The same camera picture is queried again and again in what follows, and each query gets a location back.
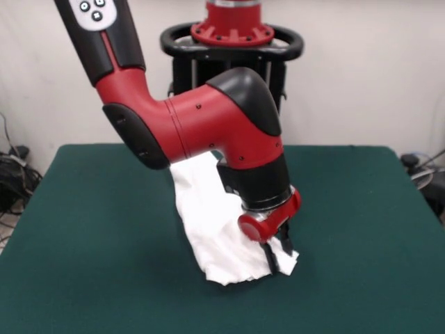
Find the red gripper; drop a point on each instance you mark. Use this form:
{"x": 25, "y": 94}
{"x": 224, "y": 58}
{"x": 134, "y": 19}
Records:
{"x": 267, "y": 226}

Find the white towel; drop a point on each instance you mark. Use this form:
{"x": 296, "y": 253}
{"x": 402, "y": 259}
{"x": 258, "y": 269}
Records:
{"x": 208, "y": 215}

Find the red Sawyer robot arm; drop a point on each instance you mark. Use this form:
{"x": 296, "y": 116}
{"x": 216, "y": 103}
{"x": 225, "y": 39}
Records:
{"x": 208, "y": 125}

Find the dark green table cloth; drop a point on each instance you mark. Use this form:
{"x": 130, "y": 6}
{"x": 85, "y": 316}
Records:
{"x": 104, "y": 243}

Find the black power adapter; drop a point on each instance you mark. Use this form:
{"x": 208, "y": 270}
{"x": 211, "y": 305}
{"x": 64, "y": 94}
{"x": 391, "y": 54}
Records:
{"x": 21, "y": 151}

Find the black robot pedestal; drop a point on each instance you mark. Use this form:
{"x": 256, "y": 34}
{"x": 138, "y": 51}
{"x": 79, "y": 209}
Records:
{"x": 180, "y": 62}

